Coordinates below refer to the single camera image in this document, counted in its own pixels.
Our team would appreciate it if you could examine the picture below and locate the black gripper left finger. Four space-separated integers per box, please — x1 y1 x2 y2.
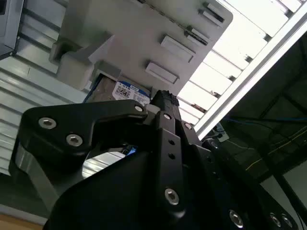
8 90 188 218

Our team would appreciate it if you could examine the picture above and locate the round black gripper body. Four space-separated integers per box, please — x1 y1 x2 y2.
42 146 307 230

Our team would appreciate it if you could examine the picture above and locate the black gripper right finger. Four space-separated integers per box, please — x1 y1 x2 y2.
170 93 298 230

